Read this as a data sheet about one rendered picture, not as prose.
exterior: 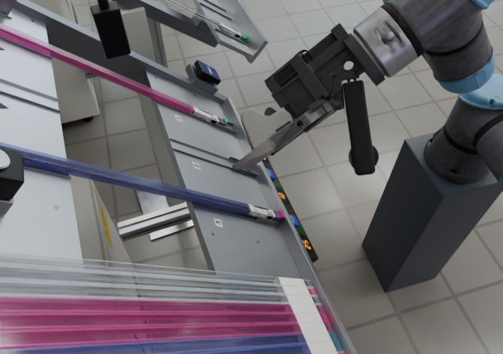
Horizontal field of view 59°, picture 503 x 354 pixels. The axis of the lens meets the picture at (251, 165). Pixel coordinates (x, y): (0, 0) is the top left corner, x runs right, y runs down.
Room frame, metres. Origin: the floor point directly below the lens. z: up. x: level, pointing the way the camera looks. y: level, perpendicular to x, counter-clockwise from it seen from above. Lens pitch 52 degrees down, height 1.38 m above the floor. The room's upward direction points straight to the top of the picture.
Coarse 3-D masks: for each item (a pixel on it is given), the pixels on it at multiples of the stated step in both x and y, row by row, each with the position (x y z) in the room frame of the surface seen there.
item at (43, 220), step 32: (32, 32) 0.54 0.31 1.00; (0, 64) 0.43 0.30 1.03; (32, 64) 0.46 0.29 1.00; (0, 96) 0.37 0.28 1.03; (32, 96) 0.40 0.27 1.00; (0, 128) 0.32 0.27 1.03; (32, 128) 0.35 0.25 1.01; (32, 192) 0.25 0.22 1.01; (64, 192) 0.27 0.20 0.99; (0, 224) 0.21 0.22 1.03; (32, 224) 0.22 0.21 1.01; (64, 224) 0.23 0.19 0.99; (64, 256) 0.19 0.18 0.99
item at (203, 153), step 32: (192, 96) 0.64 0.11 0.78; (192, 128) 0.53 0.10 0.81; (224, 128) 0.58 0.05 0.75; (192, 160) 0.44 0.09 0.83; (224, 160) 0.49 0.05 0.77; (224, 192) 0.40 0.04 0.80; (256, 192) 0.44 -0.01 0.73; (224, 224) 0.33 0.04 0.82; (256, 224) 0.36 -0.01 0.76; (224, 256) 0.27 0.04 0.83; (256, 256) 0.30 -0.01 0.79; (288, 256) 0.33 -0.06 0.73
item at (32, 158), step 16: (0, 144) 0.29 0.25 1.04; (32, 160) 0.29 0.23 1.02; (48, 160) 0.30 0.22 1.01; (64, 160) 0.31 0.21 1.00; (80, 176) 0.30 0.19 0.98; (96, 176) 0.31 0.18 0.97; (112, 176) 0.32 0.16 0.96; (128, 176) 0.33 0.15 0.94; (160, 192) 0.33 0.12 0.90; (176, 192) 0.34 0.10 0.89; (192, 192) 0.35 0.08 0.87; (224, 208) 0.36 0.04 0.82; (240, 208) 0.37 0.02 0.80
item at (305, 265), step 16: (240, 128) 0.60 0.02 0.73; (240, 144) 0.56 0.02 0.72; (256, 176) 0.49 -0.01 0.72; (272, 192) 0.44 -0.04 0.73; (272, 208) 0.42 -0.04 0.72; (288, 224) 0.38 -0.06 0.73; (288, 240) 0.36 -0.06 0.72; (304, 256) 0.32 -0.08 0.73; (304, 272) 0.30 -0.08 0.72; (320, 288) 0.27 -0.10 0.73; (336, 320) 0.22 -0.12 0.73; (352, 352) 0.18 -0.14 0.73
